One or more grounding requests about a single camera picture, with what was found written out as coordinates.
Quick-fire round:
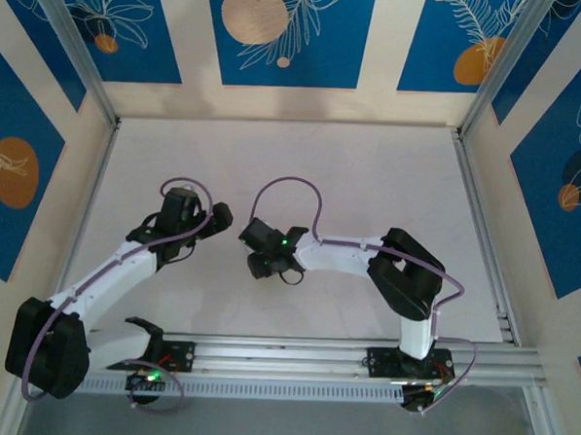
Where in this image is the black controller board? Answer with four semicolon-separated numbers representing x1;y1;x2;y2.
123;368;170;408
399;381;447;417

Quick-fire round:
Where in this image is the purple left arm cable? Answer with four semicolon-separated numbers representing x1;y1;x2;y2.
20;168;213;416

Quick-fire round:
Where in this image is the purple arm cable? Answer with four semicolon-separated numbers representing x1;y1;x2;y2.
20;168;213;416
239;174;488;418

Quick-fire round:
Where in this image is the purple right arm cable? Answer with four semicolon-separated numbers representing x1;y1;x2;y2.
239;174;488;418

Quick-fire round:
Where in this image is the wide aluminium base rail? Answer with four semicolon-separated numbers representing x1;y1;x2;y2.
85;322;552;402

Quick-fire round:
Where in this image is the aluminium table side rail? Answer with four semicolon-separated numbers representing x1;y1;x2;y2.
442;127;533;347
54;115;123;309

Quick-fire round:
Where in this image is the slotted grey cable duct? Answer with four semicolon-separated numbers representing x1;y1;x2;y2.
82;366;409;413

